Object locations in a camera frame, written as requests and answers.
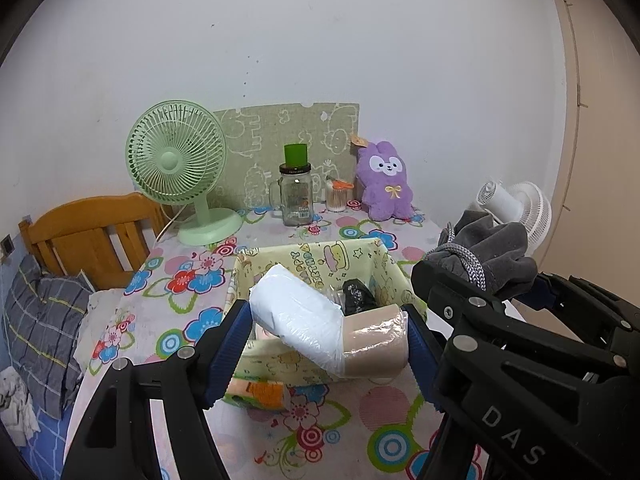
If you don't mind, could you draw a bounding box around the wooden bed headboard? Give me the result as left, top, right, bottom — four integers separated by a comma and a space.
20, 192, 176, 291

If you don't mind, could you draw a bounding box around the white standing fan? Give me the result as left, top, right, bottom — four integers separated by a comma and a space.
467, 179, 552, 256

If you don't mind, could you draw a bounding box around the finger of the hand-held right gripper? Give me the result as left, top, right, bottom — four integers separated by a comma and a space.
411, 258, 640, 480
532, 272, 640, 347

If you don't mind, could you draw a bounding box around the plastic-wrapped white beige roll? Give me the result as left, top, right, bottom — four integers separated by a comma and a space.
249, 262, 407, 378

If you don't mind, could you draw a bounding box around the grey plaid pillow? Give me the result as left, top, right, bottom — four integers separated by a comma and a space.
2, 255, 96, 420

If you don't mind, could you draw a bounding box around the yellow printed fabric basket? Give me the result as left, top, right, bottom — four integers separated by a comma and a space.
223, 239, 430, 403

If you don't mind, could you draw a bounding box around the green desk fan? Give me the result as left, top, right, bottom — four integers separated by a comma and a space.
125, 101, 244, 247

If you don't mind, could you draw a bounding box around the cotton swab container orange lid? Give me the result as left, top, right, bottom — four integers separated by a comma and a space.
325, 180, 355, 213

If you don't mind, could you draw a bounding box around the beige wardrobe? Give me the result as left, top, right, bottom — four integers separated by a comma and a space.
542, 0, 640, 301

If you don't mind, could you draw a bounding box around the purple plush bunny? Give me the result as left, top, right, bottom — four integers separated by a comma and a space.
352, 135, 415, 222

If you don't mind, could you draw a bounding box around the blue bed sheet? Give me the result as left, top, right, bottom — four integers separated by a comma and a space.
0, 260, 76, 480

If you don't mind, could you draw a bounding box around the clear plastic package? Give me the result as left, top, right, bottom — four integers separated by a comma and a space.
317, 282, 346, 311

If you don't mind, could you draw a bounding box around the green printed board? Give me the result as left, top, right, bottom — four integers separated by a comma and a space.
212, 101, 360, 211

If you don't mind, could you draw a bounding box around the glass jar with green lid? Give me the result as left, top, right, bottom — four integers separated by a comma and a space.
269, 144, 315, 227

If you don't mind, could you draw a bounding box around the grey drawstring pouch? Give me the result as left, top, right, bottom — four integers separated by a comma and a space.
434, 209, 538, 297

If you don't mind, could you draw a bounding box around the floral tablecloth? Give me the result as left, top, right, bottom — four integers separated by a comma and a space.
62, 202, 491, 480

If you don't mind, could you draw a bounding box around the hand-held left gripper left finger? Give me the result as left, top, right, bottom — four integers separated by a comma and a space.
60, 300, 254, 480

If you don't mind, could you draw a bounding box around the white crumpled cloth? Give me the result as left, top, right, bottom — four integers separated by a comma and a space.
0, 366, 41, 447

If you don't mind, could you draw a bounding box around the black cloth bundle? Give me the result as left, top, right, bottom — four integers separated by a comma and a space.
341, 277, 378, 313

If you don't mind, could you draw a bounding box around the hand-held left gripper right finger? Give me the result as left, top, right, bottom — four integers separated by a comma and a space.
402, 304, 489, 480

